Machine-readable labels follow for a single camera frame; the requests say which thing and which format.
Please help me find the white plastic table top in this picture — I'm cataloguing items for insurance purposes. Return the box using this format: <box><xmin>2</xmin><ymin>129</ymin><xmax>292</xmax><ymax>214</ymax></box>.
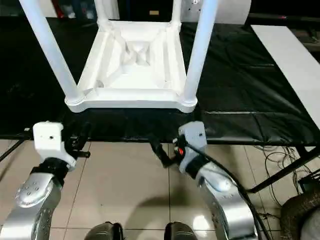
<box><xmin>64</xmin><ymin>19</ymin><xmax>198</xmax><ymax>114</ymax></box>

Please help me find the dark right robot foot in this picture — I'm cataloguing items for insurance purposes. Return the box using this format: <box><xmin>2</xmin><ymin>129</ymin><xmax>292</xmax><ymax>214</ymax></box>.
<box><xmin>164</xmin><ymin>221</ymin><xmax>198</xmax><ymax>240</ymax></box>

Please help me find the dark robot foot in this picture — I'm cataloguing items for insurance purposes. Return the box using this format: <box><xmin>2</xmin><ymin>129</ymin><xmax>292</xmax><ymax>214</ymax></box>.
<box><xmin>164</xmin><ymin>221</ymin><xmax>198</xmax><ymax>240</ymax></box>
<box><xmin>84</xmin><ymin>221</ymin><xmax>125</xmax><ymax>240</ymax></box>

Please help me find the dark left robot foot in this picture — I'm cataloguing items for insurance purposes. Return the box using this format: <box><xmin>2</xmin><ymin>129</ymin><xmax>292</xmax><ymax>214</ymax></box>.
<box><xmin>84</xmin><ymin>221</ymin><xmax>125</xmax><ymax>240</ymax></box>

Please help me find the black table mat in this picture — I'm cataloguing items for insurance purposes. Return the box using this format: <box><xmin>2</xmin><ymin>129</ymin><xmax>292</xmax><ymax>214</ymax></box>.
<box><xmin>0</xmin><ymin>16</ymin><xmax>320</xmax><ymax>147</ymax></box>

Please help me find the black tripod leg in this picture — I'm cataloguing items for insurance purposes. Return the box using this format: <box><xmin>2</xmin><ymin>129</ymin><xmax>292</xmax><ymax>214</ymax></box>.
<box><xmin>246</xmin><ymin>146</ymin><xmax>320</xmax><ymax>194</ymax></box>

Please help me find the glossy black box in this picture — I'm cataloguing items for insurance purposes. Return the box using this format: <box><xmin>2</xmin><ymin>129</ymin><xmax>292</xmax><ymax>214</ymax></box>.
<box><xmin>119</xmin><ymin>0</ymin><xmax>176</xmax><ymax>23</ymax></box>

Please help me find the white flat board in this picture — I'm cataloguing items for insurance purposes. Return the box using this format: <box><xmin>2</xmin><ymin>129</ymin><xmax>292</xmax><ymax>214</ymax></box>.
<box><xmin>250</xmin><ymin>24</ymin><xmax>320</xmax><ymax>152</ymax></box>

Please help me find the black monitor with red logo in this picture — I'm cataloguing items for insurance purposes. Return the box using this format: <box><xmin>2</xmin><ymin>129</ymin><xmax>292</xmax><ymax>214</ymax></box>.
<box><xmin>246</xmin><ymin>0</ymin><xmax>320</xmax><ymax>26</ymax></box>

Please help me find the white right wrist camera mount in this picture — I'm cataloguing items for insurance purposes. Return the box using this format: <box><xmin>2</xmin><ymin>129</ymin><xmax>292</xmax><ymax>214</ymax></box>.
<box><xmin>177</xmin><ymin>120</ymin><xmax>208</xmax><ymax>174</ymax></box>

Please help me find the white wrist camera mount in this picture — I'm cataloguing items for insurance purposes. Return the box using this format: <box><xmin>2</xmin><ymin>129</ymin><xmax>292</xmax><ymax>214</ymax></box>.
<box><xmin>32</xmin><ymin>120</ymin><xmax>77</xmax><ymax>173</ymax></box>
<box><xmin>177</xmin><ymin>120</ymin><xmax>208</xmax><ymax>174</ymax></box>

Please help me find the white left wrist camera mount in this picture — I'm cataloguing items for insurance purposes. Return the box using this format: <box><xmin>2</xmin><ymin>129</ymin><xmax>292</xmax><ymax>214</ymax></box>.
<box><xmin>32</xmin><ymin>120</ymin><xmax>77</xmax><ymax>173</ymax></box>

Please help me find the black left wrist camera cable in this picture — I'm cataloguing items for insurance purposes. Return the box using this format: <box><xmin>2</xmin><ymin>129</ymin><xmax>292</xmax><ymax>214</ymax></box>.
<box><xmin>0</xmin><ymin>127</ymin><xmax>35</xmax><ymax>163</ymax></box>

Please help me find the white panel with round mount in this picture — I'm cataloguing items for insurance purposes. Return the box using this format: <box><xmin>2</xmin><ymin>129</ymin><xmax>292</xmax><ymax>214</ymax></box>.
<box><xmin>181</xmin><ymin>0</ymin><xmax>253</xmax><ymax>25</ymax></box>

